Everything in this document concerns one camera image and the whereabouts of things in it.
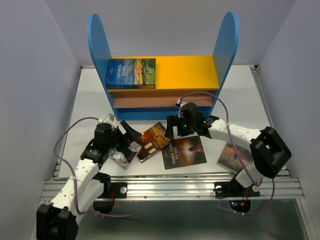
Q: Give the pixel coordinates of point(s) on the brown Edward Tulane book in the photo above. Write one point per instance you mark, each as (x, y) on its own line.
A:
(152, 141)

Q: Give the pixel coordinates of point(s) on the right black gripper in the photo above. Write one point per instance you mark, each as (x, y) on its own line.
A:
(172, 121)

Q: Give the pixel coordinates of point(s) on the Little Women book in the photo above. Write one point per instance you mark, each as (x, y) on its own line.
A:
(125, 156)

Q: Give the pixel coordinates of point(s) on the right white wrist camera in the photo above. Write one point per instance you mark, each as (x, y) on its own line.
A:
(179, 103)

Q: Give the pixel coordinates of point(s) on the Jane Eyre book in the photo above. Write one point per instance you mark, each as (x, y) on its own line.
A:
(130, 87)

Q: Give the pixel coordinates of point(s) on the Tale of Two Cities book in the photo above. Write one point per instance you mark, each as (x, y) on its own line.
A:
(229, 159)

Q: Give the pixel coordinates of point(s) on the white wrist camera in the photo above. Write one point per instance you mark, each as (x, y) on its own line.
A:
(179, 103)
(109, 119)

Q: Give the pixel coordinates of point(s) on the Three Days to See book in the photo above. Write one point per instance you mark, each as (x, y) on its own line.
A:
(182, 152)

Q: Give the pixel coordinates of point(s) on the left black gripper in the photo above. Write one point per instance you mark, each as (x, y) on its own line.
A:
(132, 134)

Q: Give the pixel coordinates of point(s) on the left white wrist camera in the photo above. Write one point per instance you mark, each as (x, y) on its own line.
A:
(109, 119)

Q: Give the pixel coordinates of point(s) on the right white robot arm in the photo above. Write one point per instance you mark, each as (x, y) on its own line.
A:
(269, 152)

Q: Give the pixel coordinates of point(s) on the Animal Farm book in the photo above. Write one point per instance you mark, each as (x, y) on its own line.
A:
(131, 71)

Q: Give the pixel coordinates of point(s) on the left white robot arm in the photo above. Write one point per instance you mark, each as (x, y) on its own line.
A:
(61, 217)

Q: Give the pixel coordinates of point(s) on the aluminium mounting rail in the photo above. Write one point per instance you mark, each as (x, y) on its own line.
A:
(196, 187)

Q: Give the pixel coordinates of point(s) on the blue yellow wooden bookshelf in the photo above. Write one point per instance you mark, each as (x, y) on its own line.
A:
(193, 78)

